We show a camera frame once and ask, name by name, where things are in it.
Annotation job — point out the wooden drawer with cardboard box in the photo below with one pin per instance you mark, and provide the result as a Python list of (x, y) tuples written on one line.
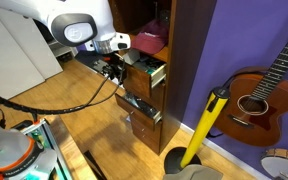
[(137, 81)]

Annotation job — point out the black round stanchion base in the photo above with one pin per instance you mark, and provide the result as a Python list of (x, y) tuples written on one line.
[(174, 160)]

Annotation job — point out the maroon baseball cap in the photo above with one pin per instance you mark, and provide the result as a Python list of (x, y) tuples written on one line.
[(150, 41)]

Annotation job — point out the lowest wooden drawer front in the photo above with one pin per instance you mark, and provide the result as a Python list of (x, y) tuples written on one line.
[(147, 136)]

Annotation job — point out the brown acoustic guitar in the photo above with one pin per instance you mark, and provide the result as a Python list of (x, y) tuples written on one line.
[(270, 113)]

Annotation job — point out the aluminium frame electronics box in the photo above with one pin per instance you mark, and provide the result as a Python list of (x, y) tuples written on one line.
[(44, 136)]

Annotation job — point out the silver clutter pile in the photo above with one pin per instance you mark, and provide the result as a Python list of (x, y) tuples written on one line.
[(142, 104)]

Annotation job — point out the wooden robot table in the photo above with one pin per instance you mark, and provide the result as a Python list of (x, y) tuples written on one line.
[(67, 143)]

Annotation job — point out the yellow stanchion post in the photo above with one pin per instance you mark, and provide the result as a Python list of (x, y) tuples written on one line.
[(204, 123)]

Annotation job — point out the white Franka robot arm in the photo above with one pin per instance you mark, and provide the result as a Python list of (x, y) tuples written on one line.
[(77, 20)]

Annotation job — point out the white cabinet panels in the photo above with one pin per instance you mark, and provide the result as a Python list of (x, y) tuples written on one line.
[(10, 63)]

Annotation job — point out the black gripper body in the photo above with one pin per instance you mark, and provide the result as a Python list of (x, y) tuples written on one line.
[(109, 65)]

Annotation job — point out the brown wooden cabinet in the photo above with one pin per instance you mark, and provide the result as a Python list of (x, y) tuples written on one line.
[(190, 66)]

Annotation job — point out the banjo with white head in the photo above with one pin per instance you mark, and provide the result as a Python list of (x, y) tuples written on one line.
[(284, 165)]

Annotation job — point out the closed wooden drawer front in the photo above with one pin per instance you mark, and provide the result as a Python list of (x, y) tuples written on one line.
[(158, 96)]

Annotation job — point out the wooden drawer with silver clutter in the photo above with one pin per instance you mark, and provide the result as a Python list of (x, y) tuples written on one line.
[(134, 111)]

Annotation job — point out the white low shelf unit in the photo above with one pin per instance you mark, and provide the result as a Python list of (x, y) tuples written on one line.
[(62, 50)]

